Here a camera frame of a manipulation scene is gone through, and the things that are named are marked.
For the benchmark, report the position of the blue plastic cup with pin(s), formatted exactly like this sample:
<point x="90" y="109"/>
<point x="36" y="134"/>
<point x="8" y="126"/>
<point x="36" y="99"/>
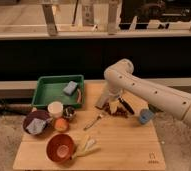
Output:
<point x="145" y="116"/>

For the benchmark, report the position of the metal fork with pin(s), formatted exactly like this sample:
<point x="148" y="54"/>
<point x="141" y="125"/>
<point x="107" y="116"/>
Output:
<point x="100" y="116"/>

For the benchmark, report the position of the orange apple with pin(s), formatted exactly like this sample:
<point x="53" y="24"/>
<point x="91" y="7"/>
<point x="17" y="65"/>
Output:
<point x="61" y="125"/>

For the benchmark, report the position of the brown grape bunch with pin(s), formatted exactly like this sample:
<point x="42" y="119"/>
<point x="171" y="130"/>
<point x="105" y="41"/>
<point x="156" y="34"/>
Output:
<point x="115" y="110"/>

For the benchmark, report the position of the black knife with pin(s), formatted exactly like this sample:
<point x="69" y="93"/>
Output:
<point x="126" y="105"/>

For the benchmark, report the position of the white cup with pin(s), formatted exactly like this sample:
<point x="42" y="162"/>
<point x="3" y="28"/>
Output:
<point x="55" y="109"/>

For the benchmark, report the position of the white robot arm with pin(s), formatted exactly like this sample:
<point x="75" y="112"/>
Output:
<point x="119" y="77"/>

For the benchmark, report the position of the dark purple bowl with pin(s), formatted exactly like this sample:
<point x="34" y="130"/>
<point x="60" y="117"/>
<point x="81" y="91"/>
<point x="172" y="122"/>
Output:
<point x="40" y="114"/>

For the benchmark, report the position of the grey cloth in bowl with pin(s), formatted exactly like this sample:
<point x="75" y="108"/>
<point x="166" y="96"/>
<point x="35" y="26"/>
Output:
<point x="36" y="126"/>

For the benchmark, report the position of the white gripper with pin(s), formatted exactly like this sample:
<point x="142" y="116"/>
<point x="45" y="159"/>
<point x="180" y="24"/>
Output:
<point x="110" y="93"/>

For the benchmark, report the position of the red bowl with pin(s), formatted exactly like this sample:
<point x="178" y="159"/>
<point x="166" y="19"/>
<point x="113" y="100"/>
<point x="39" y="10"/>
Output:
<point x="60" y="148"/>

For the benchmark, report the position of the small metal cup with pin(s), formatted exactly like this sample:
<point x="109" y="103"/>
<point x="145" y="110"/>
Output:
<point x="69" y="113"/>

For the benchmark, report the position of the orange carrot in tray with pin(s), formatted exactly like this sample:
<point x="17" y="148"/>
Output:
<point x="79" y="96"/>

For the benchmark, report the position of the green plastic tray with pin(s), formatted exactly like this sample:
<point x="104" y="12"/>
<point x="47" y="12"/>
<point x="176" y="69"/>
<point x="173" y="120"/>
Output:
<point x="50" y="89"/>

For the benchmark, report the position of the blue sponge in tray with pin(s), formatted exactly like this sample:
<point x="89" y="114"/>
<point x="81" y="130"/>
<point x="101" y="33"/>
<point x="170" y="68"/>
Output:
<point x="70" y="88"/>

